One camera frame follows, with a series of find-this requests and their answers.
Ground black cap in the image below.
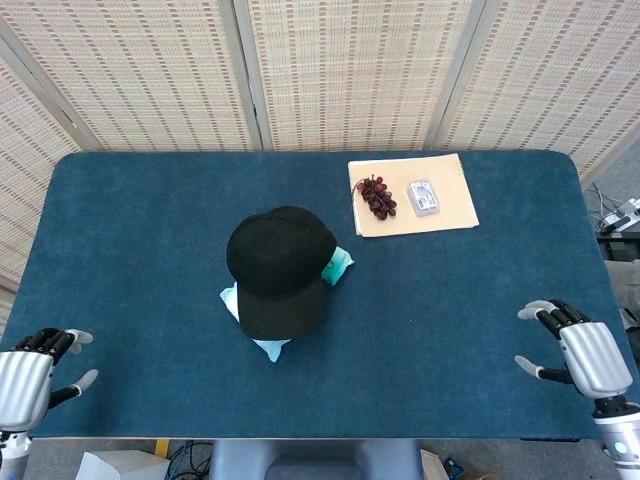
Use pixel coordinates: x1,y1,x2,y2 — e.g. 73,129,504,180
225,205,338,341

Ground light blue wet wipes pack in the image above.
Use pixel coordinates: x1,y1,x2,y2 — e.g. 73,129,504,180
219,281,292,364

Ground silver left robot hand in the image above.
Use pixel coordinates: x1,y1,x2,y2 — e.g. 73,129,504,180
0,328,100,434

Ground white power strip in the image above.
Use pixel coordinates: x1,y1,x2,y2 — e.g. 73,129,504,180
599,197,640,234

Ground clear box of purple picks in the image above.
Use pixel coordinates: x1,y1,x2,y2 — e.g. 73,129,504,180
405,178,443,219

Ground black floor cable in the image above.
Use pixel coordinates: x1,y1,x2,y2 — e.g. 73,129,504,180
589,182,621,226

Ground beige manila folder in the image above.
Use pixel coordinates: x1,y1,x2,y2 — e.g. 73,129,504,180
347,153,480,239

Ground white cardboard box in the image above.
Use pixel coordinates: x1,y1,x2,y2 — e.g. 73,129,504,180
74,450,171,480

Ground brown cardboard box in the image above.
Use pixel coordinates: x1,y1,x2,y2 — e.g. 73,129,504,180
419,448,496,480

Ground green wet wipes pack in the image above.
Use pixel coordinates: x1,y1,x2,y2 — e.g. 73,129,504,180
319,244,355,287

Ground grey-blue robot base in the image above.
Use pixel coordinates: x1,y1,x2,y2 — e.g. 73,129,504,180
208,439,422,480

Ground dark red grape bunch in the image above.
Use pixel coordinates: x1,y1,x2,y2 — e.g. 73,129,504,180
353,174,399,220

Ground woven bamboo screen panel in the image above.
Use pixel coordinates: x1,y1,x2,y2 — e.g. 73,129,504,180
0,54,81,296
0,0,264,152
232,0,489,152
434,0,640,176

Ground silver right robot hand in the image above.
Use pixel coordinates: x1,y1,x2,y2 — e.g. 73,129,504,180
514,298,634,401

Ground blue floor cables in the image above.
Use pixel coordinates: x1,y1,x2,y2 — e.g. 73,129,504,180
167,439,214,480

